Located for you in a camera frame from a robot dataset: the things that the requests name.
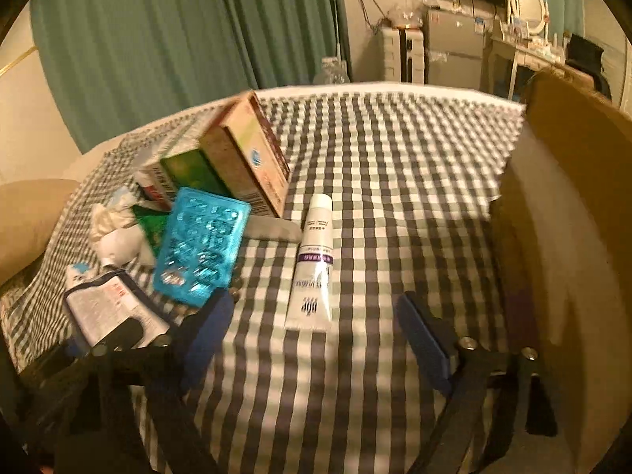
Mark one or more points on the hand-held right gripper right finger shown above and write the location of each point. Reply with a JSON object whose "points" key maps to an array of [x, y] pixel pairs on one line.
{"points": [[425, 343]]}

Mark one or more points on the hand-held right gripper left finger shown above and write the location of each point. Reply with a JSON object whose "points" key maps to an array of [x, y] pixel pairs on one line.
{"points": [[207, 338]]}

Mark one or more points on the blue blister pill pack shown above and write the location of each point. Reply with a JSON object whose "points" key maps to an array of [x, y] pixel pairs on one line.
{"points": [[202, 247]]}

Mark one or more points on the white ointment tube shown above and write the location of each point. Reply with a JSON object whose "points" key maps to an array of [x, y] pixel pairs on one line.
{"points": [[311, 276]]}

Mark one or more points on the beige medicine box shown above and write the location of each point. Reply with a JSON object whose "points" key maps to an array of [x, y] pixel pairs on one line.
{"points": [[247, 158]]}

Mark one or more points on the cardboard box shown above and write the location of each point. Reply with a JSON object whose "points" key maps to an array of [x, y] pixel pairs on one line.
{"points": [[568, 207]]}

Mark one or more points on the green packet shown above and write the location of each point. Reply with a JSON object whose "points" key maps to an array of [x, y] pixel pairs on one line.
{"points": [[147, 227]]}

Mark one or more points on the clear plastic comb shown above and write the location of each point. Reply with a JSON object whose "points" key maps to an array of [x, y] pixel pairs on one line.
{"points": [[276, 229]]}

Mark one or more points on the checkered cloth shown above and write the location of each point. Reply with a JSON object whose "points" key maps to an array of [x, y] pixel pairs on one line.
{"points": [[395, 207]]}

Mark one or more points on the crumpled clear plastic bag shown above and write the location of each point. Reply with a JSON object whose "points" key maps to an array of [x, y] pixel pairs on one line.
{"points": [[106, 219]]}

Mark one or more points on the green box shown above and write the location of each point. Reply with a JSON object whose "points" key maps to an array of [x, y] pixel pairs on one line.
{"points": [[190, 170]]}

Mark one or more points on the beige pillow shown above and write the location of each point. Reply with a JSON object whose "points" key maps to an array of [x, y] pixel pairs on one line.
{"points": [[29, 227]]}

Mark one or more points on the clear water bottle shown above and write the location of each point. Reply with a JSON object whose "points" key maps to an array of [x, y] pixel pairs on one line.
{"points": [[332, 71]]}

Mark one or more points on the white suitcase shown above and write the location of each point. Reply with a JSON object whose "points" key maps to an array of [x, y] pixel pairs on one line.
{"points": [[395, 57]]}

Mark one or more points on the grey fridge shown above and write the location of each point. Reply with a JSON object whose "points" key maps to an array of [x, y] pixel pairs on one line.
{"points": [[454, 49]]}

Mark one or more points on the white dressing table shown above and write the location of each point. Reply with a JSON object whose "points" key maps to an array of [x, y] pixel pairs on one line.
{"points": [[528, 57]]}

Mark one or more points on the wide green curtain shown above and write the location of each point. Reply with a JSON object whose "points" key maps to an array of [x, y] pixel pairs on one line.
{"points": [[148, 34]]}

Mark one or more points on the clear plastic bag on suitcase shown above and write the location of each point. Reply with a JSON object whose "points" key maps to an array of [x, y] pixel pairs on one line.
{"points": [[405, 17]]}

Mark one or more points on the black clothes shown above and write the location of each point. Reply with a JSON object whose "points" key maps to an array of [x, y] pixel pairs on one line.
{"points": [[585, 57]]}

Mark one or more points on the oval white mirror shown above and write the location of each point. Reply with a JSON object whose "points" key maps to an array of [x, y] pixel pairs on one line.
{"points": [[527, 2]]}

